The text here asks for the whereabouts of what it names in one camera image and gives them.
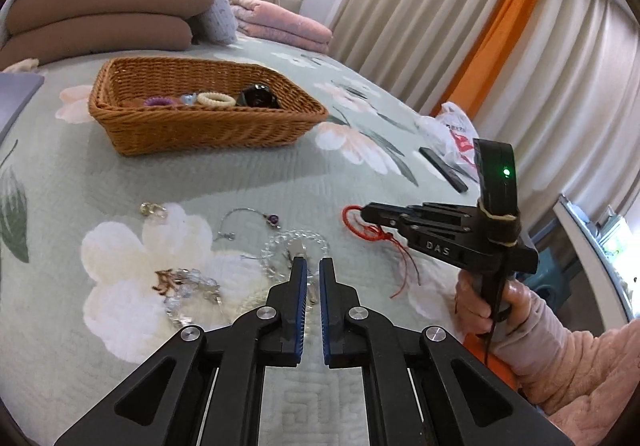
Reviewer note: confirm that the person's right forearm pink sleeve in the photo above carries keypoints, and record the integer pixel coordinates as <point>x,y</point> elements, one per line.
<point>575,376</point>

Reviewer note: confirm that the orange curtain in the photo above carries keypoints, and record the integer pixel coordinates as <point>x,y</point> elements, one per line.
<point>505,21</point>

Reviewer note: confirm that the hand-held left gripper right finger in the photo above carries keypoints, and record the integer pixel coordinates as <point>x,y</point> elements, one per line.
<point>326,308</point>

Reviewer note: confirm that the white plastic bag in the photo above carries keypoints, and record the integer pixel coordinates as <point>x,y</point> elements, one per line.
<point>450,121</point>

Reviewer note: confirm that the person's right hand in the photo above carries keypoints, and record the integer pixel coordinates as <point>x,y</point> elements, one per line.
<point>472,306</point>

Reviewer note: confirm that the pink folded blanket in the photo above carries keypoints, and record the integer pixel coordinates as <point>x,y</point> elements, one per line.
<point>280,24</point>

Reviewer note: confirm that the beige curtain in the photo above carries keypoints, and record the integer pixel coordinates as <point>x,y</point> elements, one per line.
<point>425,6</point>

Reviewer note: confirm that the brown wicker basket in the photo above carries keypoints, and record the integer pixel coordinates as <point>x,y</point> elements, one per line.
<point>200,131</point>

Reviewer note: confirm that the silver bangle with purple charm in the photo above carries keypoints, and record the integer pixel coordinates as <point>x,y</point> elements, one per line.
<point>273,220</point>

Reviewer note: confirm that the green floral bedspread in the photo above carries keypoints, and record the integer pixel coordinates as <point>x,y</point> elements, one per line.
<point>80,186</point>

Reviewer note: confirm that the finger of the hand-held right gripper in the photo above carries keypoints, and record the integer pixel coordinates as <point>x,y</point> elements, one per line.
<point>435,224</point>
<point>390,211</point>

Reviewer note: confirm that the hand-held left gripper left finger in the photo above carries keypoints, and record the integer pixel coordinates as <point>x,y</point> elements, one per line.
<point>300,298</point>

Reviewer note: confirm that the white curtain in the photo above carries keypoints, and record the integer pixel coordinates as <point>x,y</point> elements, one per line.
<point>575,91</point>

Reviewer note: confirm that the grey laptop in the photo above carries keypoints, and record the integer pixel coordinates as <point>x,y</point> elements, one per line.
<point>15,96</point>

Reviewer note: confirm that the black phone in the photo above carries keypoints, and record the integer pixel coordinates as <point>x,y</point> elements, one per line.
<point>442,169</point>

